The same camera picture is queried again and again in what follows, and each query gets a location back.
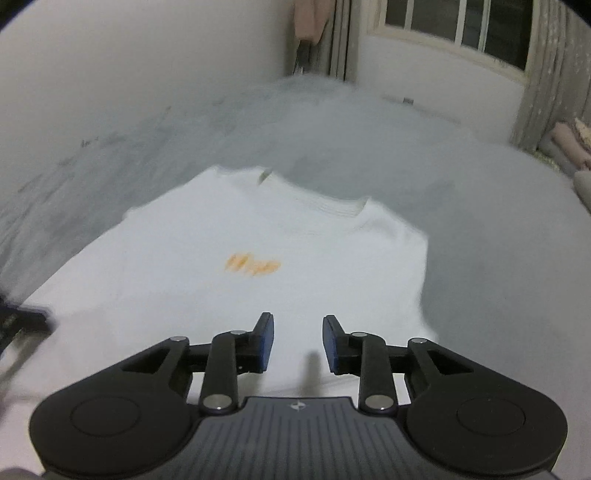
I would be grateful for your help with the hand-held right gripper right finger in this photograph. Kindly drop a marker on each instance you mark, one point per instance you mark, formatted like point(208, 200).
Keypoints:
point(328, 344)

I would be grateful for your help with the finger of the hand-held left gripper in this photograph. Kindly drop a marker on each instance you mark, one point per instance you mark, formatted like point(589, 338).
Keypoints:
point(27, 316)

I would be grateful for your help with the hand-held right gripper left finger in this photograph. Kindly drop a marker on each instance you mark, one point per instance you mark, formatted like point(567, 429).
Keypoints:
point(268, 341)

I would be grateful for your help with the white printed sweatshirt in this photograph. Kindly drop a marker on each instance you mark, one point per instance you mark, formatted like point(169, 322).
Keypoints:
point(207, 240)

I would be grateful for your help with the grey plush bed blanket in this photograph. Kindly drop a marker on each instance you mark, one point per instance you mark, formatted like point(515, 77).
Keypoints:
point(485, 230)

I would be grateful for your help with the dark hanging garment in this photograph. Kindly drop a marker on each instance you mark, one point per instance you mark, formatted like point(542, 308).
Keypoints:
point(304, 57)

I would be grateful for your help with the narrow grey star curtain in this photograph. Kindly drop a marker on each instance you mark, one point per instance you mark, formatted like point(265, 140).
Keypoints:
point(344, 37)

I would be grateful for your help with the folded pink blanket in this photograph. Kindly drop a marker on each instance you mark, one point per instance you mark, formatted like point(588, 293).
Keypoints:
point(570, 143)

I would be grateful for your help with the pink hanging garment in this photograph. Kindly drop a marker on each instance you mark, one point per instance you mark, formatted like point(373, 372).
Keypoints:
point(311, 18)

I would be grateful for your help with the floral folded cloth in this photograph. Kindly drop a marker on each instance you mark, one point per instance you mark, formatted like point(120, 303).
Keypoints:
point(584, 131)

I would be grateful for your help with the wide grey star curtain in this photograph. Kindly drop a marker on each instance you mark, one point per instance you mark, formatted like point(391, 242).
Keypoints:
point(554, 83)

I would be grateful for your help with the window with white frame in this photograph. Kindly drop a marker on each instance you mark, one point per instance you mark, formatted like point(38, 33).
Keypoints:
point(457, 23)

